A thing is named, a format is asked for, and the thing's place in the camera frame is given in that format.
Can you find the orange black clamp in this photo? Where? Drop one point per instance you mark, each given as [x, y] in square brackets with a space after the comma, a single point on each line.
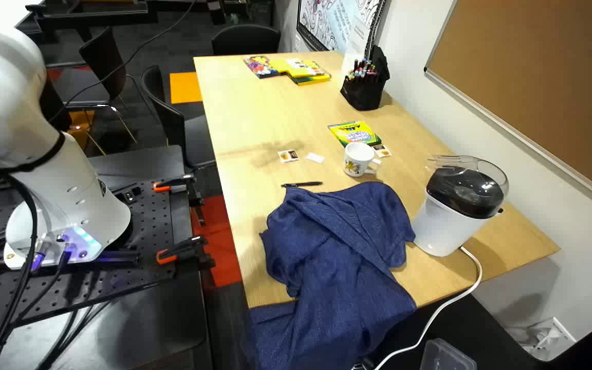
[168, 185]
[178, 252]

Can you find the black pen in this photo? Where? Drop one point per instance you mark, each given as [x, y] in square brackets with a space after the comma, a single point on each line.
[302, 184]

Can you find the small brown picture card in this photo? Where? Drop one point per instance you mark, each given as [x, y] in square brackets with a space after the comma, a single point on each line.
[288, 156]

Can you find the white popcorn maker clear lid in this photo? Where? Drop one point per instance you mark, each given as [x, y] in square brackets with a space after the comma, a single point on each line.
[447, 218]

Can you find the black caddy with markers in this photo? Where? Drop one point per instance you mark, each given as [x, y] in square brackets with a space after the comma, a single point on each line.
[363, 85]

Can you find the black white colouring poster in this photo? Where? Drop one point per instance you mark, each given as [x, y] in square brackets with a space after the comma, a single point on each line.
[338, 21]

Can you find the small white card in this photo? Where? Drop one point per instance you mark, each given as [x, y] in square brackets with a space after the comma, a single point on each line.
[315, 156]

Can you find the brown cork board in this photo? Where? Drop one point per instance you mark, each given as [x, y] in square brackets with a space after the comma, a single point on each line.
[542, 74]

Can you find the small white green object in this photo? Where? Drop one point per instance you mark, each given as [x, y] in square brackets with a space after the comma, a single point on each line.
[353, 133]

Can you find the black office chair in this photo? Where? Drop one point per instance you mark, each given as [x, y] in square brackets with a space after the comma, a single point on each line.
[245, 39]
[172, 115]
[100, 62]

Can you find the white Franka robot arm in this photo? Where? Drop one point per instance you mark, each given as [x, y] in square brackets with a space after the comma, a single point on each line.
[42, 185]

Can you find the dark background desk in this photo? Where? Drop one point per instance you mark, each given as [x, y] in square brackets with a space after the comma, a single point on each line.
[90, 12]

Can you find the clear plastic packaging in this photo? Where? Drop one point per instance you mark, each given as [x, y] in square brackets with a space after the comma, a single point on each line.
[542, 339]

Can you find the blue cloth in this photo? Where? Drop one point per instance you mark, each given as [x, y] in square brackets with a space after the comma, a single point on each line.
[338, 260]

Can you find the black perforated mounting board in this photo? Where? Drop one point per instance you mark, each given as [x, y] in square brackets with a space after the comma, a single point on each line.
[143, 227]

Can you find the clear plastic container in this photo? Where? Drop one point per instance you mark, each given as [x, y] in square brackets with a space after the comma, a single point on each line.
[447, 357]

